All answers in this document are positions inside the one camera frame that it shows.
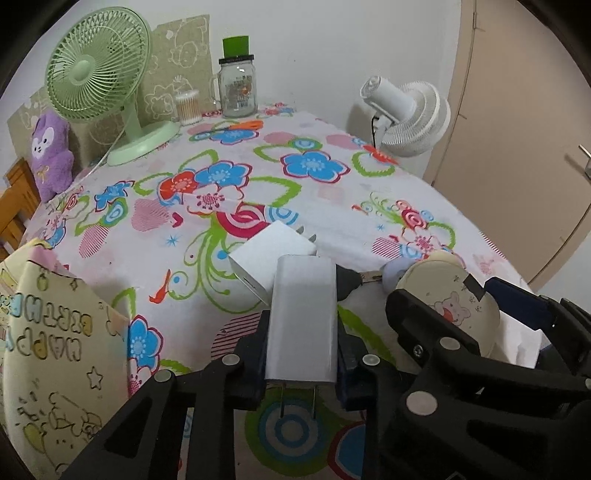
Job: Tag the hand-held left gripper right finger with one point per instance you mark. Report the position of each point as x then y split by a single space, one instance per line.
351 369

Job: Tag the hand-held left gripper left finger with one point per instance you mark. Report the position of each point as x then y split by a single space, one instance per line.
251 369

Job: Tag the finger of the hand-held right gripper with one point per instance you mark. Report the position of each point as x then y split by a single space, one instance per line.
521 304
429 332

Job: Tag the cream bear-shaped disc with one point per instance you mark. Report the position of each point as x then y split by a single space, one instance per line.
452 304

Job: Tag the long white charger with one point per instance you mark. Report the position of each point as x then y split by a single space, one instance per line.
300 323

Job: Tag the purple mouse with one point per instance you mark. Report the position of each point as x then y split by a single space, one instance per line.
395 274

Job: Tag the black plug adapter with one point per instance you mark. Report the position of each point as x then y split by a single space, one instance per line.
346 281

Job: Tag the white cube charger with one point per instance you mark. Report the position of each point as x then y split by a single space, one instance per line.
263 258

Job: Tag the yellow printed storage box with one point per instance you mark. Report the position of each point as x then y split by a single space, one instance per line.
55 346

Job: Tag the beige door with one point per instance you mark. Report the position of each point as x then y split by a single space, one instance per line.
521 138

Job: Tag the floral tablecloth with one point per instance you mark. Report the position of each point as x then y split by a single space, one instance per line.
323 203

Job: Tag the white standing fan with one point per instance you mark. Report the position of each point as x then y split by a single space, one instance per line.
415 120

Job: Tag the cotton swab jar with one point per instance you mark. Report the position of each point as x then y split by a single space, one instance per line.
188 108

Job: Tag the glass jar with green lid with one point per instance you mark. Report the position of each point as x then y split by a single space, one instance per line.
238 87

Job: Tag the wooden chair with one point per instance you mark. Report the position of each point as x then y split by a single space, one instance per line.
18 198

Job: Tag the purple plush toy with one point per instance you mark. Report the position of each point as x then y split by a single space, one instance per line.
51 157

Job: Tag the green desk fan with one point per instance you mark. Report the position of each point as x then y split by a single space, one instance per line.
97 64

